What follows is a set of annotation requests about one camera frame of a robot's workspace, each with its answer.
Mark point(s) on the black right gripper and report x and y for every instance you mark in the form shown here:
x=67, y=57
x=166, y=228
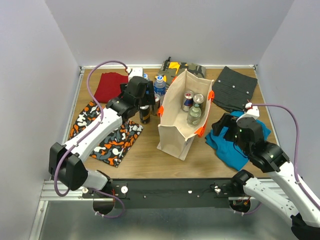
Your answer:
x=226, y=119

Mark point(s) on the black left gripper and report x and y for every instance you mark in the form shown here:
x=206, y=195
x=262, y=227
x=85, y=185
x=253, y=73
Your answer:
x=149, y=99

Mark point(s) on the Pocari Sweat bottle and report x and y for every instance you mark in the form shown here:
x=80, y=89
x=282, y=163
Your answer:
x=160, y=86
x=145, y=75

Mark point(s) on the red tab can front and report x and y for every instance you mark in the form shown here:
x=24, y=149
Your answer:
x=155, y=107

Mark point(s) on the red tab can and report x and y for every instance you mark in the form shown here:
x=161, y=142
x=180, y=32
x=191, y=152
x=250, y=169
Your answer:
x=155, y=107
x=187, y=100

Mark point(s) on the green cap glass bottle back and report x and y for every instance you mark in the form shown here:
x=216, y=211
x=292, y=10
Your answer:
x=194, y=115

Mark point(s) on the beige canvas tote bag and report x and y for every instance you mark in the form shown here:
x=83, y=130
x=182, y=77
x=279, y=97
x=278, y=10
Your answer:
x=175, y=134

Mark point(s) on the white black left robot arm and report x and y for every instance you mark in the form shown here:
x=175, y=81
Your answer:
x=66, y=161

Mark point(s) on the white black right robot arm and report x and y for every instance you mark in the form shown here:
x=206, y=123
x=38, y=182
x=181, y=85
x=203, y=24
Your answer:
x=299, y=208

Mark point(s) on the teal blue shirt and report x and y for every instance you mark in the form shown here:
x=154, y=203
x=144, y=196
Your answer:
x=227, y=151

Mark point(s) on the folded red shirt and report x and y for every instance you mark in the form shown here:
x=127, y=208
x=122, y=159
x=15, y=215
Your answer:
x=109, y=86

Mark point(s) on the camouflage yellow green shorts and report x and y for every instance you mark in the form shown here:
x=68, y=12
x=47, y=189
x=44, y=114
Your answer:
x=169, y=70

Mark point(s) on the dark grey buttoned garment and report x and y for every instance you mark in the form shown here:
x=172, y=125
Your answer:
x=232, y=90

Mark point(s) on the red tab can back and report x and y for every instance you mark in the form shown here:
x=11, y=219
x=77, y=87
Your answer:
x=187, y=100

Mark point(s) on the orange black patterned shorts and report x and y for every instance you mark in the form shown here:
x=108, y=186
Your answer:
x=116, y=145

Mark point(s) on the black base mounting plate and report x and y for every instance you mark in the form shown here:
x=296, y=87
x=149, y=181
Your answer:
x=152, y=193

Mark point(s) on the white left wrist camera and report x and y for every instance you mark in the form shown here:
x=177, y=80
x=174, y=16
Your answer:
x=135, y=72

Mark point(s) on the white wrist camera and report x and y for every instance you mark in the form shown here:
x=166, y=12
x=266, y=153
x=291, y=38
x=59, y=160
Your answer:
x=135, y=72
x=251, y=111

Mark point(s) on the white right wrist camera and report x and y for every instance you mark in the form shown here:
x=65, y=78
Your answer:
x=251, y=111

